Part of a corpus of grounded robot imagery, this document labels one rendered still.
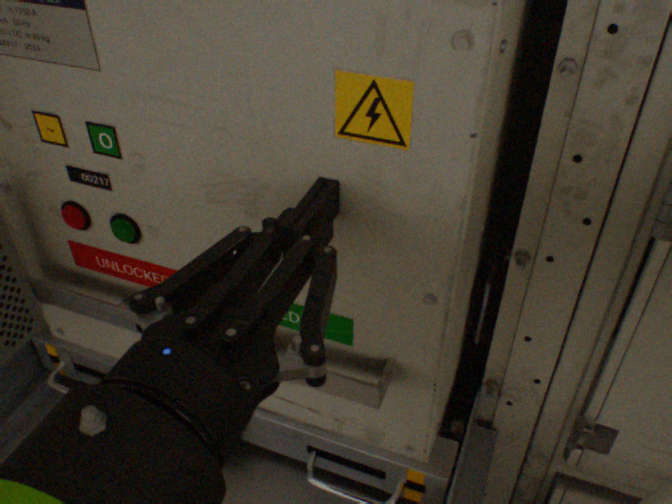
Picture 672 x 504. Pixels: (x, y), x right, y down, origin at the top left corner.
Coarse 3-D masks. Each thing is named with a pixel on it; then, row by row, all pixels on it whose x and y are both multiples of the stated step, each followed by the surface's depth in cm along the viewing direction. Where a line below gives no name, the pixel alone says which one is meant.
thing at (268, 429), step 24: (48, 336) 77; (48, 360) 79; (72, 360) 77; (96, 360) 74; (264, 408) 69; (264, 432) 69; (288, 432) 67; (312, 432) 66; (336, 456) 67; (360, 456) 65; (384, 456) 64; (408, 456) 64; (432, 456) 64; (360, 480) 68; (384, 480) 66; (408, 480) 64; (432, 480) 63
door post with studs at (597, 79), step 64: (576, 0) 45; (640, 0) 43; (576, 64) 48; (640, 64) 46; (576, 128) 50; (576, 192) 54; (512, 256) 61; (576, 256) 57; (512, 320) 65; (512, 384) 70; (512, 448) 77
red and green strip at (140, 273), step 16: (80, 256) 65; (96, 256) 64; (112, 256) 63; (112, 272) 64; (128, 272) 63; (144, 272) 62; (160, 272) 61; (288, 320) 58; (336, 320) 56; (352, 320) 55; (336, 336) 57; (352, 336) 56
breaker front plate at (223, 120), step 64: (128, 0) 44; (192, 0) 42; (256, 0) 40; (320, 0) 39; (384, 0) 37; (448, 0) 36; (0, 64) 53; (128, 64) 47; (192, 64) 45; (256, 64) 43; (320, 64) 41; (384, 64) 40; (448, 64) 38; (0, 128) 58; (64, 128) 54; (128, 128) 51; (192, 128) 49; (256, 128) 46; (320, 128) 44; (448, 128) 41; (0, 192) 64; (64, 192) 60; (128, 192) 56; (192, 192) 53; (256, 192) 50; (384, 192) 46; (448, 192) 43; (64, 256) 66; (128, 256) 62; (192, 256) 58; (384, 256) 49; (448, 256) 47; (64, 320) 74; (384, 320) 53
